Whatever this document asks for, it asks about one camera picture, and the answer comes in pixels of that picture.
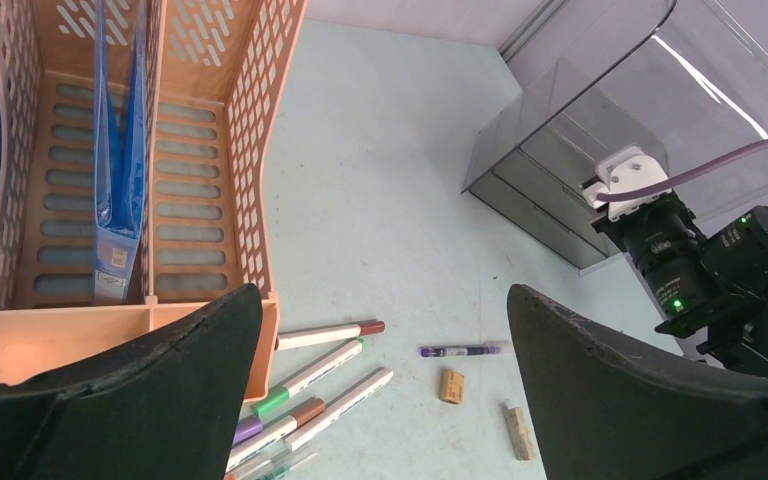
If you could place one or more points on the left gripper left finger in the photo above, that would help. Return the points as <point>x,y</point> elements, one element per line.
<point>161,406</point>

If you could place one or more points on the small cork block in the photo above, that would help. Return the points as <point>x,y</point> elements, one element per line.
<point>452,387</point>

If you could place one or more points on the green cap marker upper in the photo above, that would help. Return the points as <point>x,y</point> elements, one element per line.
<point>298,382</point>

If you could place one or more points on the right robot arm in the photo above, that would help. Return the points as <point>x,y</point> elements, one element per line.
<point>717,284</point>

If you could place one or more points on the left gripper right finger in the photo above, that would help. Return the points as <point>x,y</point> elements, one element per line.
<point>605,405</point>

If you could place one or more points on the purple cap marker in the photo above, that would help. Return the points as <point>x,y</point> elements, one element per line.
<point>247,428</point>

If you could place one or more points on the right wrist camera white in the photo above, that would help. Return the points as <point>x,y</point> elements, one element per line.
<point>627,170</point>

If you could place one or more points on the clear purple pen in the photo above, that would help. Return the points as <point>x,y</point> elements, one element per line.
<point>485,349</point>

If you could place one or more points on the orange plastic file organizer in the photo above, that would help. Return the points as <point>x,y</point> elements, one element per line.
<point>215,75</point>

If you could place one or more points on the red marker in cluster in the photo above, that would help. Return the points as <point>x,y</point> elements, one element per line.
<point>278,430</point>

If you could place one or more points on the brown cap marker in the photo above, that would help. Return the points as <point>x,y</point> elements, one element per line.
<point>321,335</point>

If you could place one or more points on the tan eraser stick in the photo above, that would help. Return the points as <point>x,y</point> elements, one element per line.
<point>517,426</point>

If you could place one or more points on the clear plastic drawer cabinet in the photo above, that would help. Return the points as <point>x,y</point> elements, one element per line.
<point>681,80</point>

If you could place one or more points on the dark green pen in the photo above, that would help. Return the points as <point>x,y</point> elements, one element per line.
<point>264,467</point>

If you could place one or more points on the white marker right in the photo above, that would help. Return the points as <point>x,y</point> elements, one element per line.
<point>337,409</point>

